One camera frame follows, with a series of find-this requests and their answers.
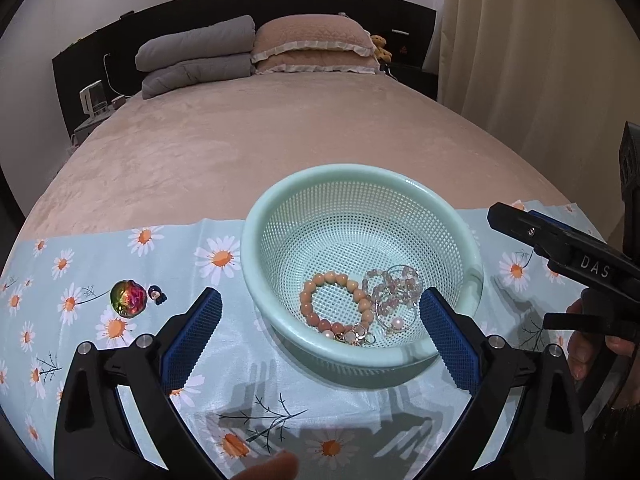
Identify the grey folded quilt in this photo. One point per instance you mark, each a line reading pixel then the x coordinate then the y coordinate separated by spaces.
pixel 200 55

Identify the black headboard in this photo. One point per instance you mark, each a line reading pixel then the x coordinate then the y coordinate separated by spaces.
pixel 75 70

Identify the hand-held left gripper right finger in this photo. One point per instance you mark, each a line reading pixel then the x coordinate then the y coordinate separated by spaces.
pixel 447 332

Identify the person's right forearm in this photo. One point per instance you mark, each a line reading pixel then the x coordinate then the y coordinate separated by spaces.
pixel 620 440

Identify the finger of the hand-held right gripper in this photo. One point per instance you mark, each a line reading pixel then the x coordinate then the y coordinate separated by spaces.
pixel 515 227
pixel 550 221

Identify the light blue daisy print cloth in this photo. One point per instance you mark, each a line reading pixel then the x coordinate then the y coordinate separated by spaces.
pixel 100 375

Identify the beige ruffled pillow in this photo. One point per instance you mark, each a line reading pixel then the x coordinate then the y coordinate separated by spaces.
pixel 320 66
pixel 310 35

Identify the white charger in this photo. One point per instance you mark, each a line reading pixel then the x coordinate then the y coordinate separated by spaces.
pixel 118 100

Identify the silver crystal earring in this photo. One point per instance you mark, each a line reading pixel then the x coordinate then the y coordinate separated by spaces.
pixel 359 335

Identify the white bedside device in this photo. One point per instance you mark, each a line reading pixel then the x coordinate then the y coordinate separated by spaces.
pixel 93 100

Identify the iridescent round brooch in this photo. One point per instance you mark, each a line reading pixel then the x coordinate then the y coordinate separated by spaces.
pixel 128 298

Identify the small brown teddy bear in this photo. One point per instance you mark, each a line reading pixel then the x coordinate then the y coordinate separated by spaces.
pixel 381 49

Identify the green plastic mesh basket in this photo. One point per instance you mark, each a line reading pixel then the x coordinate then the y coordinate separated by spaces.
pixel 280 240

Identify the small penguin figure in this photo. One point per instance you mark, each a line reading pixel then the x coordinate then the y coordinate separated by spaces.
pixel 157 295

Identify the dark bedside table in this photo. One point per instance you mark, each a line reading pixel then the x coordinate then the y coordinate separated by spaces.
pixel 415 80

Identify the cream curtain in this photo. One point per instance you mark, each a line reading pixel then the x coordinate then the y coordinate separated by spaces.
pixel 525 60

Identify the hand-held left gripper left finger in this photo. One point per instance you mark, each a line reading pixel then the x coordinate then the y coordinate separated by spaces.
pixel 195 332

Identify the person's left hand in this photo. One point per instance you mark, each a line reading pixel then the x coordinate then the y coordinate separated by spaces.
pixel 270 467

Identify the person's right hand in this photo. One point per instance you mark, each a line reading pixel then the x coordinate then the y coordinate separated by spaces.
pixel 580 350

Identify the thin silver bangle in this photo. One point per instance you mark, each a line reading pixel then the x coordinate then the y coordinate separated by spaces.
pixel 387 327

